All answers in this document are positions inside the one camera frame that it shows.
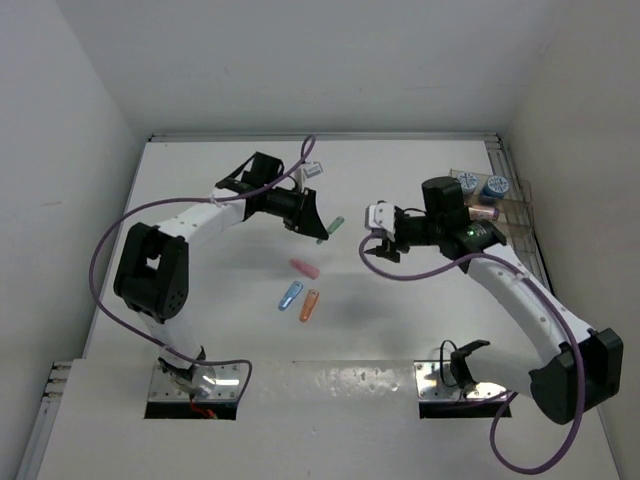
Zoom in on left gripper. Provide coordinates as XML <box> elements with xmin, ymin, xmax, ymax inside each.
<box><xmin>261</xmin><ymin>184</ymin><xmax>327</xmax><ymax>238</ymax></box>

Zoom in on green stapler case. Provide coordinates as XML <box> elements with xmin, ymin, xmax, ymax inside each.
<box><xmin>327</xmin><ymin>216</ymin><xmax>345</xmax><ymax>239</ymax></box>

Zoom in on pink stapler case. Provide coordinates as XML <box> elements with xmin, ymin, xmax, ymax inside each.
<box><xmin>289</xmin><ymin>259</ymin><xmax>320</xmax><ymax>280</ymax></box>

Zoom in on blue stapler case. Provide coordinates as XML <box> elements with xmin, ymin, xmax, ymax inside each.
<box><xmin>277</xmin><ymin>281</ymin><xmax>304</xmax><ymax>311</ymax></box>

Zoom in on orange stapler case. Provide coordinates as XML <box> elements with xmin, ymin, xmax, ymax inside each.
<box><xmin>299</xmin><ymin>289</ymin><xmax>320</xmax><ymax>323</ymax></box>

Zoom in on pink marker tube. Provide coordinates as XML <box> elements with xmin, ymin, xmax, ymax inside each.
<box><xmin>467</xmin><ymin>204</ymin><xmax>501</xmax><ymax>221</ymax></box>

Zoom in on blue tape jar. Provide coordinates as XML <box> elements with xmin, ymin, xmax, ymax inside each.
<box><xmin>456</xmin><ymin>171</ymin><xmax>479</xmax><ymax>197</ymax></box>
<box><xmin>479</xmin><ymin>175</ymin><xmax>510</xmax><ymax>205</ymax></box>

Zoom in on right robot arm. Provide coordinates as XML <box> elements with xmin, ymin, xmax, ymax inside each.
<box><xmin>360</xmin><ymin>176</ymin><xmax>624</xmax><ymax>425</ymax></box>

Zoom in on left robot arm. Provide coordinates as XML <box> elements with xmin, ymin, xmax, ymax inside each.
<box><xmin>114</xmin><ymin>152</ymin><xmax>329</xmax><ymax>385</ymax></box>

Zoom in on clear acrylic organizer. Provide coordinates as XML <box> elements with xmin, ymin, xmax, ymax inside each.
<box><xmin>449</xmin><ymin>169</ymin><xmax>535</xmax><ymax>255</ymax></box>

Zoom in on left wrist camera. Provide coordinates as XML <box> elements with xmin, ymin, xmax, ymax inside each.
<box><xmin>293</xmin><ymin>162</ymin><xmax>324</xmax><ymax>188</ymax></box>

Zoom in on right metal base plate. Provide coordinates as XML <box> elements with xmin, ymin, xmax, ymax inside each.
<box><xmin>414</xmin><ymin>360</ymin><xmax>508</xmax><ymax>403</ymax></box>

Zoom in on metal base plate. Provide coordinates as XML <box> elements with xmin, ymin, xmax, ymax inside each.
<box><xmin>414</xmin><ymin>360</ymin><xmax>508</xmax><ymax>403</ymax></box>
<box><xmin>148</xmin><ymin>361</ymin><xmax>240</xmax><ymax>402</ymax></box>

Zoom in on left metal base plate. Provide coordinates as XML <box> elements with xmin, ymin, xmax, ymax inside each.
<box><xmin>148</xmin><ymin>361</ymin><xmax>240</xmax><ymax>402</ymax></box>

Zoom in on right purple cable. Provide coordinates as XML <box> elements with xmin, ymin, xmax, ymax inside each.
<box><xmin>359</xmin><ymin>232</ymin><xmax>586</xmax><ymax>475</ymax></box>

